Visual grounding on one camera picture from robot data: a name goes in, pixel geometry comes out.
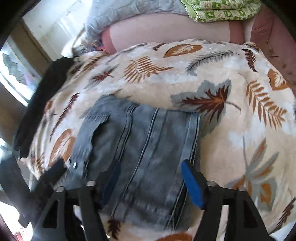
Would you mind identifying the white cloth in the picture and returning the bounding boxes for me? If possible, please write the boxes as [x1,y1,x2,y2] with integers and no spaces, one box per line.
[61,39,77,58]

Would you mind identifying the grey-blue denim pants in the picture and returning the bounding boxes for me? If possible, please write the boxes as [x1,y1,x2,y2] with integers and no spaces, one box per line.
[61,95,200,231]

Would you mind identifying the green patterned folded cloth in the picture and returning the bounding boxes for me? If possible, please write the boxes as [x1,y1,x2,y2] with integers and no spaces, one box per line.
[181,0,262,23]

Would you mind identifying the blue printed package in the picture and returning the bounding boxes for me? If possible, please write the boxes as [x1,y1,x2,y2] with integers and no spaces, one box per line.
[91,41,105,51]

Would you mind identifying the black garment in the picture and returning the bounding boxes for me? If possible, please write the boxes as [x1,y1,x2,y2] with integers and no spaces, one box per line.
[13,57,74,158]

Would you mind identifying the stained glass window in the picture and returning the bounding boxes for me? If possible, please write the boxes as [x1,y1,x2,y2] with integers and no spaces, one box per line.
[1,42,41,106]

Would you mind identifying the grey quilted pillow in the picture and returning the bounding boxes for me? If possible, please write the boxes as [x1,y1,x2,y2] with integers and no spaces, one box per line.
[82,0,187,46]

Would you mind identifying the leaf-patterned cream blanket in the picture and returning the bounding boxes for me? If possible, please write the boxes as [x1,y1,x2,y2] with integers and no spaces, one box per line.
[24,39,295,233]

